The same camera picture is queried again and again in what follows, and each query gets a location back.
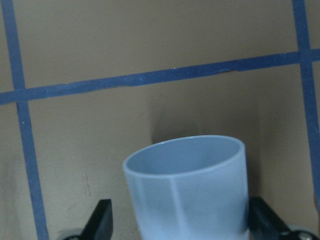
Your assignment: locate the light blue plastic cup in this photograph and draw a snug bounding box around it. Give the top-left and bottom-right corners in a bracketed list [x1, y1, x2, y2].
[122, 135, 250, 240]

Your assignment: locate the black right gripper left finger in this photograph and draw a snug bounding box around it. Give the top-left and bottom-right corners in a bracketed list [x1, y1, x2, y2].
[79, 199, 114, 240]

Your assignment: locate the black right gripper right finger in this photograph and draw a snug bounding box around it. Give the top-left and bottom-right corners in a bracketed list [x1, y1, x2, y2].
[249, 197, 290, 240]

